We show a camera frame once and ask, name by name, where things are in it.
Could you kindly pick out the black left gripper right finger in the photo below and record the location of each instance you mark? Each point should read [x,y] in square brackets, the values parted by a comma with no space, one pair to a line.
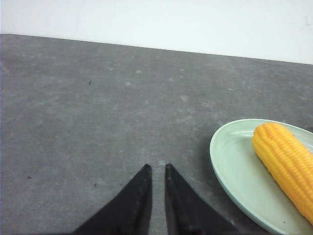
[187,213]

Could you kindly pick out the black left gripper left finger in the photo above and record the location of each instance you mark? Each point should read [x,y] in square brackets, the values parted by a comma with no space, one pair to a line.
[128,213]

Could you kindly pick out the yellow corn cob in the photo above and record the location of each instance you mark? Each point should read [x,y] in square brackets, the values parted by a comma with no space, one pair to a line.
[289,162]

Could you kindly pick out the light green plate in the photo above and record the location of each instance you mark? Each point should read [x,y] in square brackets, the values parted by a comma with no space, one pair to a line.
[249,184]

